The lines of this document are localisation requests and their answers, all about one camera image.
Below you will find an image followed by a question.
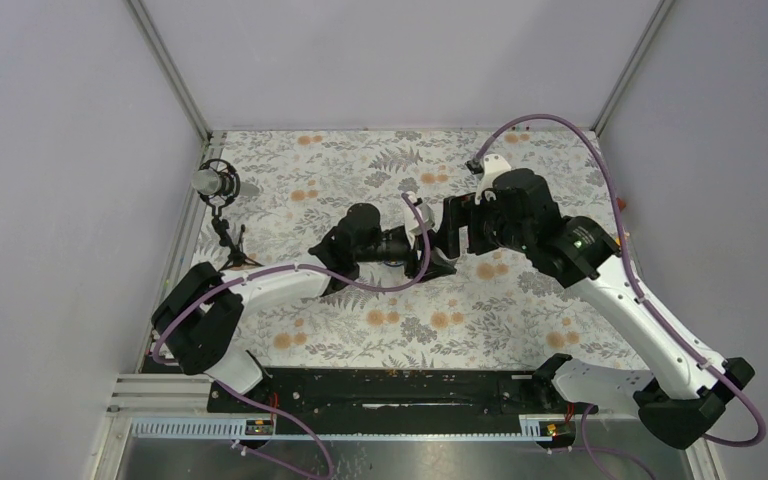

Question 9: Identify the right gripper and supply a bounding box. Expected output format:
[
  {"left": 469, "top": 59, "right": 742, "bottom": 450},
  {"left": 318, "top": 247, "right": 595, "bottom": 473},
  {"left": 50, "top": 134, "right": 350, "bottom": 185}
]
[{"left": 431, "top": 190, "right": 532, "bottom": 259}]

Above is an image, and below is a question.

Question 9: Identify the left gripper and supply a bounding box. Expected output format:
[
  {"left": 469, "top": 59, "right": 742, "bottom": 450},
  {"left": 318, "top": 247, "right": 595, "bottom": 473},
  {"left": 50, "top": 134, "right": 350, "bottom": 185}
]
[{"left": 356, "top": 230, "right": 456, "bottom": 281}]

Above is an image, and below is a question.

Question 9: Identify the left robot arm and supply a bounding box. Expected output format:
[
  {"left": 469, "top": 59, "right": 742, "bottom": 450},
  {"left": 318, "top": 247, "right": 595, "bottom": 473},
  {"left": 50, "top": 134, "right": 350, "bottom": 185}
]
[{"left": 151, "top": 195, "right": 456, "bottom": 411}]

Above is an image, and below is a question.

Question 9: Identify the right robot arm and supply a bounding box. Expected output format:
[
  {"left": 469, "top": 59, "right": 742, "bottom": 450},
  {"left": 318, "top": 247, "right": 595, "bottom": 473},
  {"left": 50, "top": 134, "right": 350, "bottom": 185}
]
[{"left": 436, "top": 154, "right": 754, "bottom": 450}]

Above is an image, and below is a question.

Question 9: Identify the floral table mat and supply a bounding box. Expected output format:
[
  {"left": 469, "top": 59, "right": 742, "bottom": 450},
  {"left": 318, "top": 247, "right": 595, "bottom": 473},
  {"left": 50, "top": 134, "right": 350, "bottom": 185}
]
[{"left": 220, "top": 130, "right": 643, "bottom": 370}]

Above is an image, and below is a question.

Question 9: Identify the microphone on tripod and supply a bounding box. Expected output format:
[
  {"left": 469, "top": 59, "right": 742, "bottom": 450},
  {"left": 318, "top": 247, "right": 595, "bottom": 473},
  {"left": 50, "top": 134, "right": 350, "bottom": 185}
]
[{"left": 191, "top": 158, "right": 262, "bottom": 270}]

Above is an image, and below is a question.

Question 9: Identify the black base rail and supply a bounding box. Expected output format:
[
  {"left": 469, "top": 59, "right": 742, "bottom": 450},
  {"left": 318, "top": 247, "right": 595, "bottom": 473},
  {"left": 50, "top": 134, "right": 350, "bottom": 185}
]
[{"left": 206, "top": 367, "right": 599, "bottom": 437}]

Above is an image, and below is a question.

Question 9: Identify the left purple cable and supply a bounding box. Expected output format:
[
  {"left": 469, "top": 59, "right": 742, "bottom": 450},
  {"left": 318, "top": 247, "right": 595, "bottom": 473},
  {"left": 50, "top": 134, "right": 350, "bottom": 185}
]
[{"left": 150, "top": 192, "right": 433, "bottom": 480}]

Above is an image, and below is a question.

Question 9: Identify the purple cable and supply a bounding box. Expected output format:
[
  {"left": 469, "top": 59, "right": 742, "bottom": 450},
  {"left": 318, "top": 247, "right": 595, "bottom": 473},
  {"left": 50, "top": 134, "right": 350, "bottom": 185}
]
[
  {"left": 466, "top": 113, "right": 768, "bottom": 480},
  {"left": 150, "top": 192, "right": 433, "bottom": 480}
]

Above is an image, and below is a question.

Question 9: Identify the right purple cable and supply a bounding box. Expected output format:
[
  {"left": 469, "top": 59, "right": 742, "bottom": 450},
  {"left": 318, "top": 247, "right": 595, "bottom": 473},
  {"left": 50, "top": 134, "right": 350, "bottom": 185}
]
[{"left": 466, "top": 113, "right": 768, "bottom": 480}]

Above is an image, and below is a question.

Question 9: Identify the white slotted cable duct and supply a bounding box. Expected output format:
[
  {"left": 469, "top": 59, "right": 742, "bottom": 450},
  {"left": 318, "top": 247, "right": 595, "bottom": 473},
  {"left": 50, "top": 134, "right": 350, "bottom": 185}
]
[{"left": 130, "top": 416, "right": 554, "bottom": 442}]

